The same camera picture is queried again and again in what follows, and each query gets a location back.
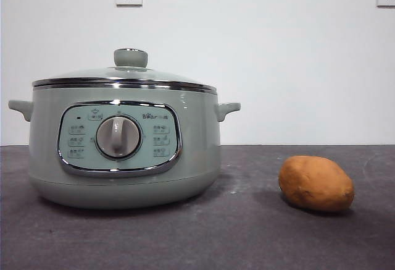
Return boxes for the sage green electric cooking pot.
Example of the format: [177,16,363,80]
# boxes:
[8,82,241,211]

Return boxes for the brown potato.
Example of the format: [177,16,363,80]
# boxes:
[278,155,356,213]

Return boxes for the glass lid with green knob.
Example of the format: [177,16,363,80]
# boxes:
[31,48,214,93]

